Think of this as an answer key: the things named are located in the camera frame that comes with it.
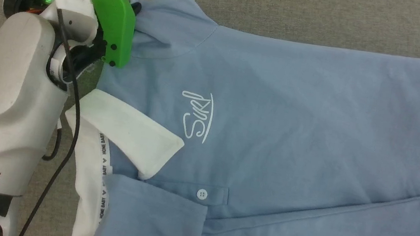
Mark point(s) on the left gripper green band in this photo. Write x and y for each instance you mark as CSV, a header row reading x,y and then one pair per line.
x,y
113,24

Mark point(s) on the light blue polo shirt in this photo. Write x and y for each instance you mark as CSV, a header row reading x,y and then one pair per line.
x,y
293,147

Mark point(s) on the grey fabric sofa cushion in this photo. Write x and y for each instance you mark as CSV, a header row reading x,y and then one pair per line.
x,y
293,5

